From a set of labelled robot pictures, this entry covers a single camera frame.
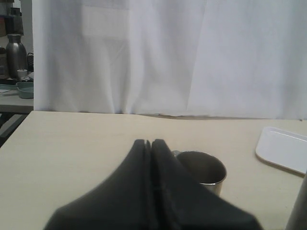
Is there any teal plastic basin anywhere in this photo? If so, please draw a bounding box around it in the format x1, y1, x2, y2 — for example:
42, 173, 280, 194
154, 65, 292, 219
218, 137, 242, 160
16, 82, 34, 99

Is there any clear plastic pitcher with label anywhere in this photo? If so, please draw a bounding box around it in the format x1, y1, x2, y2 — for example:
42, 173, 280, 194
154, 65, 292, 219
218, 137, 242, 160
285, 174, 307, 230

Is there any steel mug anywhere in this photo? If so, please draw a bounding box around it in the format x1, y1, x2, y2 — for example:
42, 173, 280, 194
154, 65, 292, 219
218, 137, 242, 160
173, 150, 227, 196

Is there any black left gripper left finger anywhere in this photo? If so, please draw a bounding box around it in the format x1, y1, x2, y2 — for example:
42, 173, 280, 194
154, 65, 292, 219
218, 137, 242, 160
45, 139, 154, 230

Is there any dark metal vase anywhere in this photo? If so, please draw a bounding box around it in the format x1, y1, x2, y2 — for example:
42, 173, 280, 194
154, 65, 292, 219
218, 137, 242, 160
6, 34, 28, 79

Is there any small white cup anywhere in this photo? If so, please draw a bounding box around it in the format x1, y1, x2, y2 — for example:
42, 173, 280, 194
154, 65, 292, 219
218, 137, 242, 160
17, 69, 28, 81

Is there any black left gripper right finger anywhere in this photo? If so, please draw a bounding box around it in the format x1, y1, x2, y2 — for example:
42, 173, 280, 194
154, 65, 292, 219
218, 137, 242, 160
151, 139, 262, 230

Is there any white plastic tray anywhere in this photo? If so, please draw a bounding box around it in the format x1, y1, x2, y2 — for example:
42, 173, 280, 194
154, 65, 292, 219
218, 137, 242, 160
255, 126, 307, 174

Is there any grey side table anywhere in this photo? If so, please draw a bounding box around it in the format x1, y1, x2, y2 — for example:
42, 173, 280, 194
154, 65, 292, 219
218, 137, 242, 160
0, 79, 34, 114

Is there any white backdrop curtain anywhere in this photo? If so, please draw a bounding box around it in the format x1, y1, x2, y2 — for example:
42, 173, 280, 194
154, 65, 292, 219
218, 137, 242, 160
32, 0, 307, 119

